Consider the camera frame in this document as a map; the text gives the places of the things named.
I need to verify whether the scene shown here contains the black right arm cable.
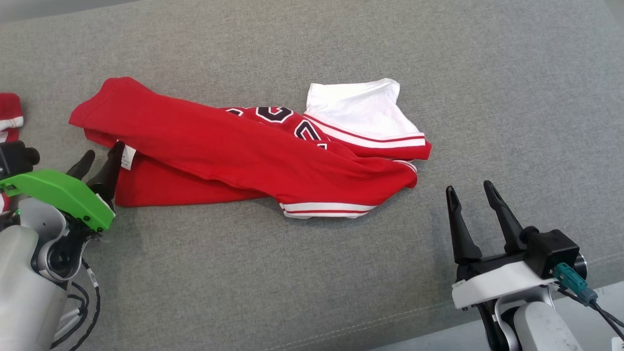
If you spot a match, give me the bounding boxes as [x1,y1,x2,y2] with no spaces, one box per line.
[556,288,624,342]

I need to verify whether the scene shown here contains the teal right camera cable connector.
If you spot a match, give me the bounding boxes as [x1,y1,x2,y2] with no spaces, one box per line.
[553,262,598,306]

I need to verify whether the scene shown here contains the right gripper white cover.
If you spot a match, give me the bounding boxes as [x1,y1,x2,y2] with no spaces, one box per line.
[446,180,556,310]

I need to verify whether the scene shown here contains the red basketball jersey white sleeves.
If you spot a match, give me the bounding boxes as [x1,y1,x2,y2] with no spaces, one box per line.
[68,77,432,219]

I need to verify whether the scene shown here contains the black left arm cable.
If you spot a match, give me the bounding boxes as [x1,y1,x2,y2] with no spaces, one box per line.
[51,258,101,351]

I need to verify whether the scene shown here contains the red shorts white side panels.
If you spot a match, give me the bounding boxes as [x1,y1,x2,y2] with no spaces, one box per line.
[0,93,24,215]

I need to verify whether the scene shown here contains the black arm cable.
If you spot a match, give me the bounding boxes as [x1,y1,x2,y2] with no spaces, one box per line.
[51,258,101,351]
[556,288,624,342]

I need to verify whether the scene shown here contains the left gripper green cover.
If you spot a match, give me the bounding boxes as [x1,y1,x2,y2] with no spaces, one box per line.
[0,141,125,232]

